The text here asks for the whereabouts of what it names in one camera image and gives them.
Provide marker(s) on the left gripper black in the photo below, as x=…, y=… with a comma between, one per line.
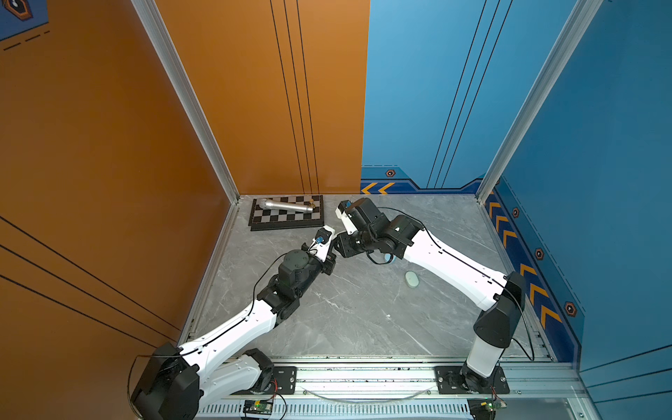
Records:
x=328, y=264

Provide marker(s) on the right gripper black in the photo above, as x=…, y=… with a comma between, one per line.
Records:
x=345, y=248

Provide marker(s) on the mint green earbud charging case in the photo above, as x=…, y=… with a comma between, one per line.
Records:
x=412, y=279

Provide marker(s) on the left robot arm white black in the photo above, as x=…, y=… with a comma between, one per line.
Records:
x=180, y=380

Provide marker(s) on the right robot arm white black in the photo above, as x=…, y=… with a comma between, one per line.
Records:
x=499, y=296

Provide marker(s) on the black white chessboard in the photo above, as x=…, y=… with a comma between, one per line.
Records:
x=264, y=220

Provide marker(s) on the silver microphone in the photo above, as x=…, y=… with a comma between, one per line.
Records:
x=269, y=204

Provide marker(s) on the left green circuit board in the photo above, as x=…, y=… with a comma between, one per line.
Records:
x=257, y=409

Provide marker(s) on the green circuit board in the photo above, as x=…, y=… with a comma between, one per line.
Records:
x=257, y=409
x=485, y=409

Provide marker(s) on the right green circuit board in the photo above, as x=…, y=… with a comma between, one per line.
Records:
x=485, y=409

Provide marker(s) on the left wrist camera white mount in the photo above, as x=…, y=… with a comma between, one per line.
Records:
x=321, y=244

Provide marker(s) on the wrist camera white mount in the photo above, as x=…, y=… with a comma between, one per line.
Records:
x=342, y=215
x=321, y=244

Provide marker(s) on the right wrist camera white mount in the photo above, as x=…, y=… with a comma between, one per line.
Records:
x=342, y=215

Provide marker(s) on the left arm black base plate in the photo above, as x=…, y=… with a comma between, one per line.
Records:
x=280, y=380

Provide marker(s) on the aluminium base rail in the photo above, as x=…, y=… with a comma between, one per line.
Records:
x=407, y=389

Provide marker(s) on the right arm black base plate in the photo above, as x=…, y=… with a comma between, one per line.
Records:
x=446, y=379

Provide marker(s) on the left aluminium corner post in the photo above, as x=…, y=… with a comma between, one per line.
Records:
x=158, y=34

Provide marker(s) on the aluminium corner post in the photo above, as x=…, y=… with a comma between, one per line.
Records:
x=574, y=29
x=158, y=34

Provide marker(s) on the right aluminium corner post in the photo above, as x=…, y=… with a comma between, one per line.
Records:
x=574, y=29

